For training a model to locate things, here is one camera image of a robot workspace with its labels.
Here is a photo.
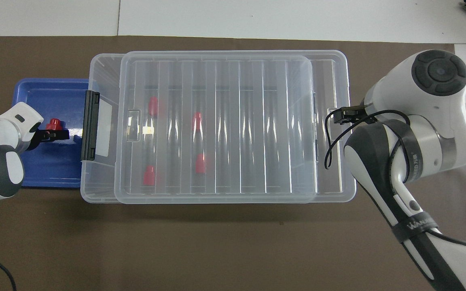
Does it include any black box latch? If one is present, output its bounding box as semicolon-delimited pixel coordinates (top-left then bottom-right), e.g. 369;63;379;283
81;90;101;161

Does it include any blue plastic tray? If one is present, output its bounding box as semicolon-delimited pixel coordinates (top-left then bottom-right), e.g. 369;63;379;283
11;78;90;189

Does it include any clear plastic lid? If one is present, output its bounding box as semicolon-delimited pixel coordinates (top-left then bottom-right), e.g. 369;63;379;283
114;51;319;204

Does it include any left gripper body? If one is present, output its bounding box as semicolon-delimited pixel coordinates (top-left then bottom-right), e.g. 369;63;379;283
22;124;46;153

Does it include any clear plastic box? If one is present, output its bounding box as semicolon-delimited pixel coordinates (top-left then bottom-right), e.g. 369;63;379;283
80;50;357;204

